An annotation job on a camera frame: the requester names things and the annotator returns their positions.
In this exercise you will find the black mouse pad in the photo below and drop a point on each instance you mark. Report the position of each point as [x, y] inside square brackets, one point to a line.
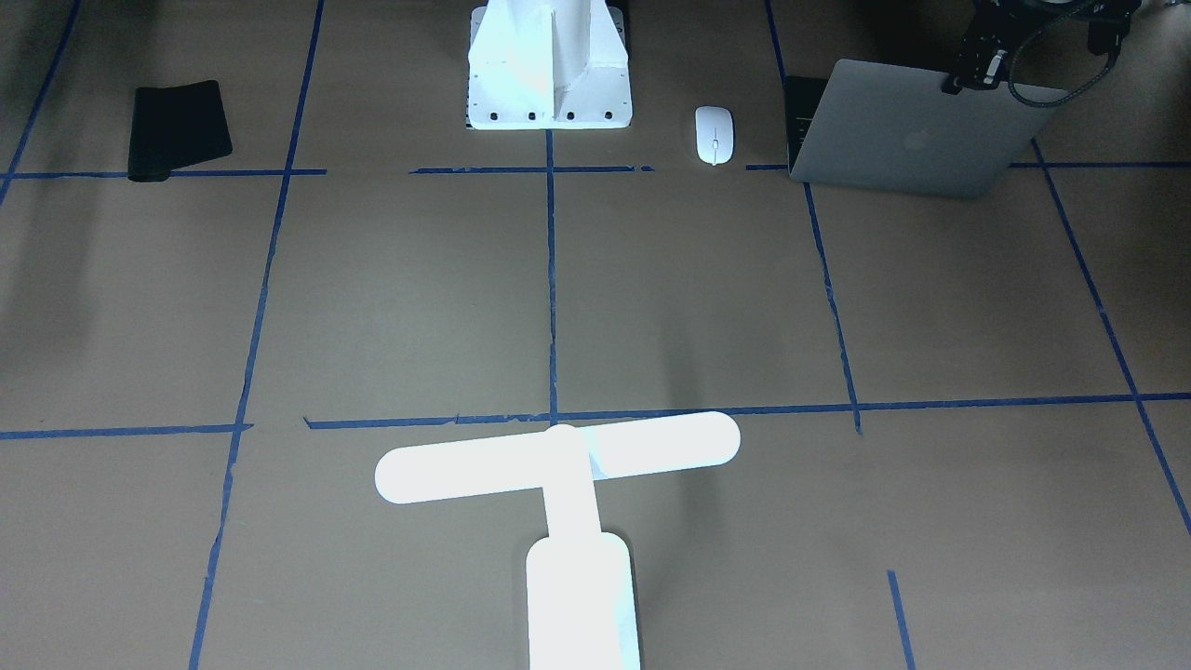
[176, 127]

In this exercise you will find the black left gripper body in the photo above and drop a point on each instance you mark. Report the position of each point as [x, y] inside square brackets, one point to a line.
[979, 58]

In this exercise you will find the grey laptop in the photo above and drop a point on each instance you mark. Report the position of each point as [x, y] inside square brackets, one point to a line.
[893, 128]

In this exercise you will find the white desk lamp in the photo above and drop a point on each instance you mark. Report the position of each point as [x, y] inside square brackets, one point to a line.
[581, 603]

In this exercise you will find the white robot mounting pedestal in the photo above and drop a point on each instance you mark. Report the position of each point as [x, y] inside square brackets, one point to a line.
[535, 65]

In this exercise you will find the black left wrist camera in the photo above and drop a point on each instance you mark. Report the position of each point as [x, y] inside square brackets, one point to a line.
[978, 64]

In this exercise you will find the white computer mouse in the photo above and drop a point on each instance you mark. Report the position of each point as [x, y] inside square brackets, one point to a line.
[715, 134]

